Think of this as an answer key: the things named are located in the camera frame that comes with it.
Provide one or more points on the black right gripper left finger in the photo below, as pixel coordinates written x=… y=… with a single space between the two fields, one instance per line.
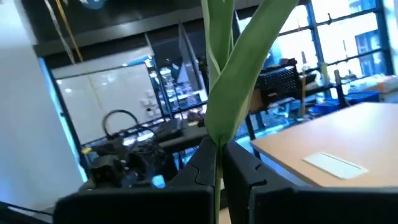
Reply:
x=140 y=205

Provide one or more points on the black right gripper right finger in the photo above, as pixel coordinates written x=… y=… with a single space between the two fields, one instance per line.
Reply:
x=311 y=205

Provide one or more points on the artificial tulip with green leaves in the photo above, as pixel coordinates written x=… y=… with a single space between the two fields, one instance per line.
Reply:
x=236 y=87

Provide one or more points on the white table cover plate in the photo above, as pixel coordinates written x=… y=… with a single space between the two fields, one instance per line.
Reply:
x=335 y=165

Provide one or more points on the light wooden table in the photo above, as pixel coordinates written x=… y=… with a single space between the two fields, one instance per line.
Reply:
x=348 y=137

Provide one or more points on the black desk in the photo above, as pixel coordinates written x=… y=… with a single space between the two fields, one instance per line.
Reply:
x=186 y=137

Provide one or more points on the blue plastic bin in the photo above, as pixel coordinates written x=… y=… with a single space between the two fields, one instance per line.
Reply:
x=362 y=97
x=325 y=108

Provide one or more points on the white whiteboard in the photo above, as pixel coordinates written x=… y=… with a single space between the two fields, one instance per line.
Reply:
x=105 y=93

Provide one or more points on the black perforated crate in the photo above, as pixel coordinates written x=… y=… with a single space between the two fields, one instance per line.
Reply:
x=276 y=82

